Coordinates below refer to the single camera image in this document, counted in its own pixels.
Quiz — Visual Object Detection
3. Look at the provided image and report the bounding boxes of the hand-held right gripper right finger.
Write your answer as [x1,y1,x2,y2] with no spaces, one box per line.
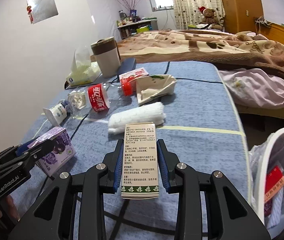
[156,139,271,240]

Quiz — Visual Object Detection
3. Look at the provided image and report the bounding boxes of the white yogurt cup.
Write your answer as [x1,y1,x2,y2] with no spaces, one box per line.
[43,102,69,127]

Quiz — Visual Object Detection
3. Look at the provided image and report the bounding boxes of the beige paper bag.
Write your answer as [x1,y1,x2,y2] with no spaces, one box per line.
[135,74,177,105]

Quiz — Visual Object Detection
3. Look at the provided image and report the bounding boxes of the power strip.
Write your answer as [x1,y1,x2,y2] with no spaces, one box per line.
[254,16,273,27]

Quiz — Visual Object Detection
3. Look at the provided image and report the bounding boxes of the yellow tissue pack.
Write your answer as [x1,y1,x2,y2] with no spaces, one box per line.
[66,46,102,85]

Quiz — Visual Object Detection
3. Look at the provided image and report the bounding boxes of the group of toiletry bottles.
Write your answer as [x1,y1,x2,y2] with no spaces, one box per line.
[118,9,142,27]

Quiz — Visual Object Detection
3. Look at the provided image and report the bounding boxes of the orange box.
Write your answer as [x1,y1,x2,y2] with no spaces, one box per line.
[264,165,284,217]

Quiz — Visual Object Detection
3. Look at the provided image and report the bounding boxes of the red hanging ornament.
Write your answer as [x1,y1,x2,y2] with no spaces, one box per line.
[26,5,34,23]

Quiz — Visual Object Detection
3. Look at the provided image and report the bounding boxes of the brown patterned blanket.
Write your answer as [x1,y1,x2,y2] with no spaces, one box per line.
[117,29,284,87]

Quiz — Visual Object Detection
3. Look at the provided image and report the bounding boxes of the wooden wardrobe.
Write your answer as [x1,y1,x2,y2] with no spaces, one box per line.
[215,0,263,34]

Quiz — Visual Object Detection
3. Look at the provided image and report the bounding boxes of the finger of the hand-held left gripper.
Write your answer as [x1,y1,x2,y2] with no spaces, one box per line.
[15,137,56,167]
[0,140,41,167]

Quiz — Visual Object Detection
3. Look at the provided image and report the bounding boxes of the patterned curtain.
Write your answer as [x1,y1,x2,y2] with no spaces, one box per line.
[167,0,226,29]

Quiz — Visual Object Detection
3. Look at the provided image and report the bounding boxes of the purple flower branches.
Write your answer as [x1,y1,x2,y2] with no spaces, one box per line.
[116,0,146,10]

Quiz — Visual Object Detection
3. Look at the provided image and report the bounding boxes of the white round trash bin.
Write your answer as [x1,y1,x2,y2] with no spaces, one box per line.
[247,127,284,235]

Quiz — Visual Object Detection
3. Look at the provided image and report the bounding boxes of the reflective wall sheet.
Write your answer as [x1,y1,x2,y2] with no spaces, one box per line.
[27,0,59,24]

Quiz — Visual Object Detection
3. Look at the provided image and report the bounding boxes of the red strawberry milk carton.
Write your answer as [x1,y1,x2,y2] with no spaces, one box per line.
[119,67,149,96]

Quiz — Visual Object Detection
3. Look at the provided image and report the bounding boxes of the brown teddy bear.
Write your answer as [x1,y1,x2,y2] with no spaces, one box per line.
[198,6,223,30]

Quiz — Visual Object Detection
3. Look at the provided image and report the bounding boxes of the white green medicine box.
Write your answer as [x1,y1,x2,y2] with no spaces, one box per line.
[121,122,160,200]

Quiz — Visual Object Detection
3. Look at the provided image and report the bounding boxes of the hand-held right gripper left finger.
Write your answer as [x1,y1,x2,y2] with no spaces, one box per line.
[8,139,125,240]

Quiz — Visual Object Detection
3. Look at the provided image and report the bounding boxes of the beige brown desktop bin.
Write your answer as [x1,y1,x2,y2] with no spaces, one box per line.
[91,37,121,78]

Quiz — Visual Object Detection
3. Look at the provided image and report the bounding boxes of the pink bed sheet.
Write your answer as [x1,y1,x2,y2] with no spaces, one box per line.
[218,69,284,109]

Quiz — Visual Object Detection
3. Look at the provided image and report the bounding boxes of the purple drink carton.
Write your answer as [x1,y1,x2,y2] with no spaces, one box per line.
[33,127,77,177]

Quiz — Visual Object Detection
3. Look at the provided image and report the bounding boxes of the blue checked table cloth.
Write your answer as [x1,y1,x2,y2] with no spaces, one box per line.
[7,61,251,240]

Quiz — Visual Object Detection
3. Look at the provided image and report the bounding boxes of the lavender ribbed roll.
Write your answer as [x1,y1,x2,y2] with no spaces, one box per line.
[267,192,284,228]

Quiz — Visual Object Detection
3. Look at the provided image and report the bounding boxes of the white towel roll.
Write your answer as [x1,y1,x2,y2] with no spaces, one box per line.
[108,102,166,135]

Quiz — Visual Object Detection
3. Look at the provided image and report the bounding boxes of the crushed clear plastic bottle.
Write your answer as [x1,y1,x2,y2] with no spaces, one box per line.
[65,84,111,118]

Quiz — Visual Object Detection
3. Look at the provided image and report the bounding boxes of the white shelf desk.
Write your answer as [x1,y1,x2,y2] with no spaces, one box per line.
[117,17,159,40]

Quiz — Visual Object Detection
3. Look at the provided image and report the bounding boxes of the clear plastic bin liner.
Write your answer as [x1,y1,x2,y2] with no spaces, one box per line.
[248,132,284,228]

